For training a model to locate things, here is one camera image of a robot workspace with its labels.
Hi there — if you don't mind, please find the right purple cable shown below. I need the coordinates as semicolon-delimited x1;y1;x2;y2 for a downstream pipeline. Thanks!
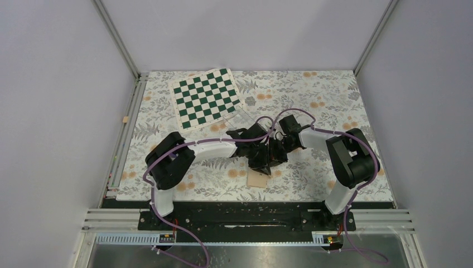
271;108;390;265

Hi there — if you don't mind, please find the beige card holder wallet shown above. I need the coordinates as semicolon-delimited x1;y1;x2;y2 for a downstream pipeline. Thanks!
247;170;270;188

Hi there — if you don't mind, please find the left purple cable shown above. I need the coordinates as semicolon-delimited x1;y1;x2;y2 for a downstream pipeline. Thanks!
143;116;276;268

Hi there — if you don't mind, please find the clear plastic card box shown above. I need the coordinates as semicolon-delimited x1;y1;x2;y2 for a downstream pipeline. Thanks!
222;107;256;131

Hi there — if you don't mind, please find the floral tablecloth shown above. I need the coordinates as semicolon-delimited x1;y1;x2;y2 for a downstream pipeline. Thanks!
117;70;377;202

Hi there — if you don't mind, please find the purple cable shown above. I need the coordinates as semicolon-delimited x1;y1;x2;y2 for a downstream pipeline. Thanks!
271;108;390;265
143;116;276;268

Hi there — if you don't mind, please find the green white chessboard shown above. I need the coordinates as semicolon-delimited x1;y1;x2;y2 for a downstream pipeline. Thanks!
168;68;245;132

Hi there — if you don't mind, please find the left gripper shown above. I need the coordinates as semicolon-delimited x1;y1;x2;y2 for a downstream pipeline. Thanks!
246;143;271;176

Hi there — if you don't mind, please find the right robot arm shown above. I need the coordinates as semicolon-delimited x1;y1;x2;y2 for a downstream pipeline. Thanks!
268;116;380;230

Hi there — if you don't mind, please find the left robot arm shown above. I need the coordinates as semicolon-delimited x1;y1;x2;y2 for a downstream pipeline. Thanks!
143;123;271;229

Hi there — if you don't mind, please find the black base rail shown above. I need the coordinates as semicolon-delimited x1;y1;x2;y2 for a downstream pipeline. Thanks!
127;200;358;243

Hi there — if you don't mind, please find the white slotted cable duct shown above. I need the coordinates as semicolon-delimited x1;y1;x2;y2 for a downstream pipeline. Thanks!
94;231;334;246

